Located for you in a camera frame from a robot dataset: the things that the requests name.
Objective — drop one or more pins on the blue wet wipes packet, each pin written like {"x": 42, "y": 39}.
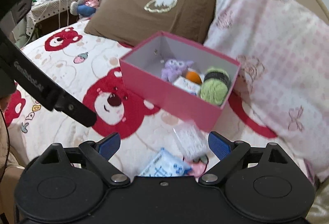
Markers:
{"x": 164, "y": 164}

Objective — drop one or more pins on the brown pillow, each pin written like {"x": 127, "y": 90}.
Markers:
{"x": 133, "y": 21}

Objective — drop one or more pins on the pink cardboard box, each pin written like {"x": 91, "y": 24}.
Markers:
{"x": 141, "y": 72}

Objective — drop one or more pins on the clear plastic floss box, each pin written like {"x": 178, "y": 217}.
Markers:
{"x": 190, "y": 140}

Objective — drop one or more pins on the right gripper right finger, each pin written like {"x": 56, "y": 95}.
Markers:
{"x": 230, "y": 155}

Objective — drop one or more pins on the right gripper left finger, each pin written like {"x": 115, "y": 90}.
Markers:
{"x": 98, "y": 154}

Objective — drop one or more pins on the green yarn ball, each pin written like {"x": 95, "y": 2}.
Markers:
{"x": 215, "y": 86}

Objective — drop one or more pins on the cluttered bedside table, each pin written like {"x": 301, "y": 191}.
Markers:
{"x": 44, "y": 17}

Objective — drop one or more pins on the red bear print blanket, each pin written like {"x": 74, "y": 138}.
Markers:
{"x": 88, "y": 68}

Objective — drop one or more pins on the small white printed packet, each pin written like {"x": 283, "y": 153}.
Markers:
{"x": 187, "y": 86}

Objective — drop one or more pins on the purple plush toy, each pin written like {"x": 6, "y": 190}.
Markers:
{"x": 174, "y": 68}

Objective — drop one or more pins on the orange egg-shaped sponge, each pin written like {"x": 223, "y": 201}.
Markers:
{"x": 193, "y": 77}

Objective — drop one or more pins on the pink checked pillow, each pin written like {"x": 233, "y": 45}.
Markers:
{"x": 282, "y": 48}

